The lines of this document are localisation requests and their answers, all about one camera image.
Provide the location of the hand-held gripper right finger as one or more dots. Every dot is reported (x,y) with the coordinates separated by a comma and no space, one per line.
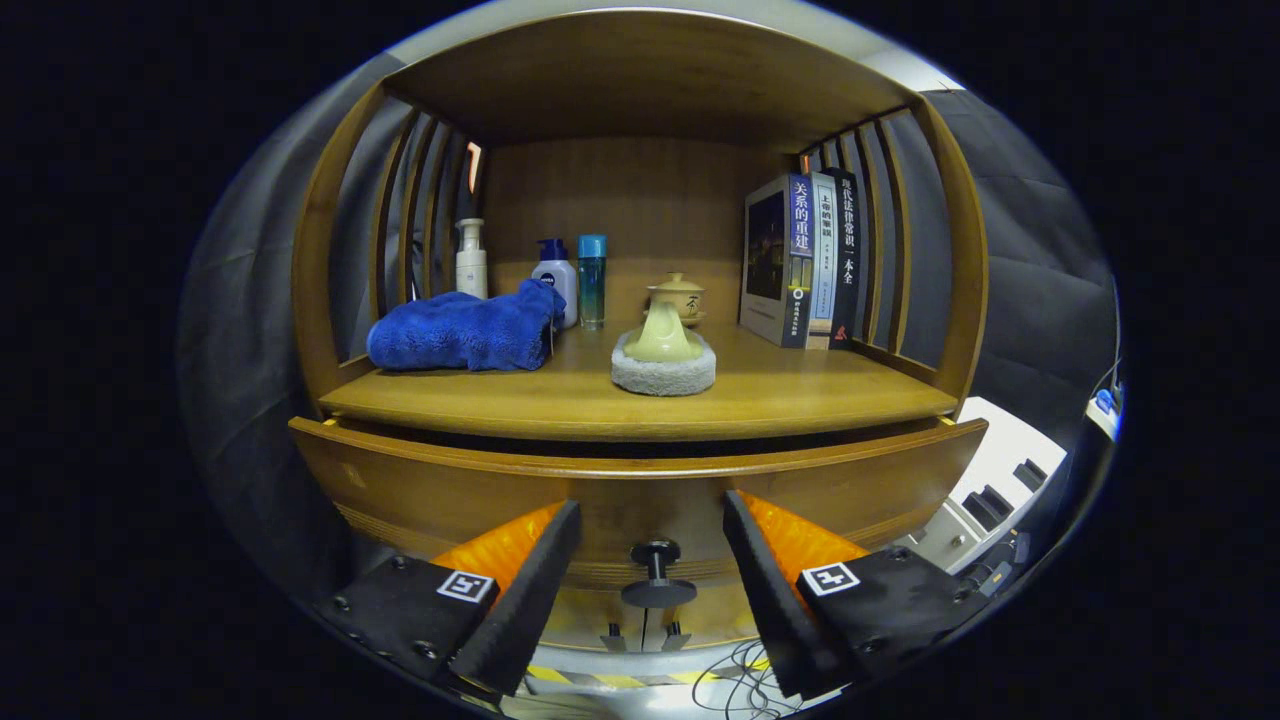
(770,600)

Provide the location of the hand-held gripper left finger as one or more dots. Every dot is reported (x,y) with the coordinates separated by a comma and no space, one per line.
(530,600)

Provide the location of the wooden drawer with black knob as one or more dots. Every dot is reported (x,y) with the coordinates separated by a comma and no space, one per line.
(450,490)

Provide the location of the green scrub brush grey pad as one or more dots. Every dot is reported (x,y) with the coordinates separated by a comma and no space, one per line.
(662,345)

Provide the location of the wooden cabinet door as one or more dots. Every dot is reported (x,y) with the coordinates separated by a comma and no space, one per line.
(585,625)
(720,620)

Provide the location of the wooden countertop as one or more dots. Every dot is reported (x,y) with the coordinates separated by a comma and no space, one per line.
(780,390)

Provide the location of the wooden cabinet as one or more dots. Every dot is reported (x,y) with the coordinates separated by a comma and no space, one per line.
(640,80)

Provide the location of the yellow black floor tape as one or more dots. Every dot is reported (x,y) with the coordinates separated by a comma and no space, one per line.
(620,680)

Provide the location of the blue towel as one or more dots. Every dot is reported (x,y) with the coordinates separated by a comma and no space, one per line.
(460,335)

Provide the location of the beige lidded teacup with saucer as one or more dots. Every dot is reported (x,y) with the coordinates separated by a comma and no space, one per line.
(680,295)

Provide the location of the teal bottle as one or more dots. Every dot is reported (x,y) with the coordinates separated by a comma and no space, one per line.
(592,285)

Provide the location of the white lotion bottle blue cap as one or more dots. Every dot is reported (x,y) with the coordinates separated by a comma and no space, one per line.
(560,280)

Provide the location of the white pump bottle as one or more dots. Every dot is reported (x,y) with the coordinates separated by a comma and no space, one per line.
(471,270)

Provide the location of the blue spine book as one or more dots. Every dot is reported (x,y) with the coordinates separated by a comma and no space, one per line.
(770,260)

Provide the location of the white spine book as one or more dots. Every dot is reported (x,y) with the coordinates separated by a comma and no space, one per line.
(824,260)

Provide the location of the black spine book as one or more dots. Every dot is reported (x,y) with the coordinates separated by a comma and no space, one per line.
(848,260)

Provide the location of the white desk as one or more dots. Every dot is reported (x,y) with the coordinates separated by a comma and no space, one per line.
(1105,422)

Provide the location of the small blue item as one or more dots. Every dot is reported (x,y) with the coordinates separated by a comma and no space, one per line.
(1105,401)

